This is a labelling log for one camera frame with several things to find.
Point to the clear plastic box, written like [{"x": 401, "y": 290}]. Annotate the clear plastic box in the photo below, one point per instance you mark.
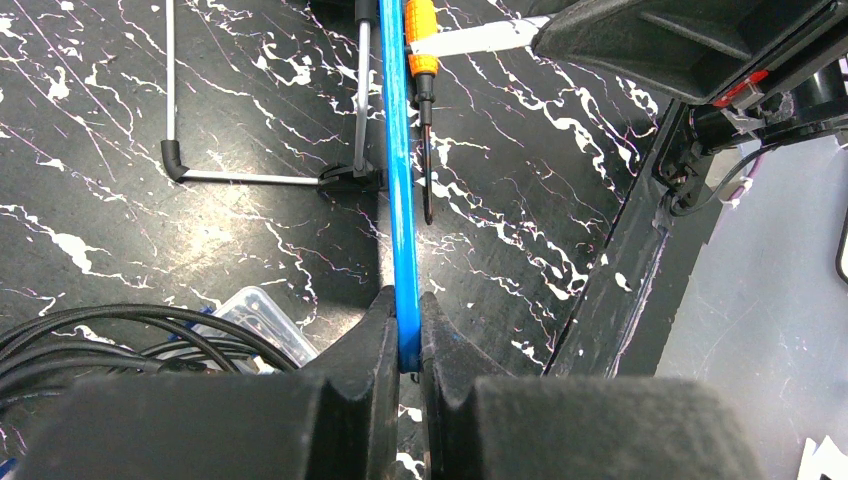
[{"x": 254, "y": 310}]

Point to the blue framed whiteboard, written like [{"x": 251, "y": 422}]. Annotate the blue framed whiteboard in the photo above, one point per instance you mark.
[{"x": 387, "y": 18}]

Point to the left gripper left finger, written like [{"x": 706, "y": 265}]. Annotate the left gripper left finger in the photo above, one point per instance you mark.
[{"x": 335, "y": 418}]

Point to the orange handled screwdriver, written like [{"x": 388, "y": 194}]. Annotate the orange handled screwdriver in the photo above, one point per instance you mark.
[{"x": 421, "y": 23}]

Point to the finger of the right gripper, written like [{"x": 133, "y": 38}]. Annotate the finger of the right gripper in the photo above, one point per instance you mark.
[{"x": 697, "y": 52}]

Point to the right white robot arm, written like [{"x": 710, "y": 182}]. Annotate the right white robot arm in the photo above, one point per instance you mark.
[{"x": 815, "y": 108}]

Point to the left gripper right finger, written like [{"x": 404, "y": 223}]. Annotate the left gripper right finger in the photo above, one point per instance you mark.
[{"x": 484, "y": 423}]

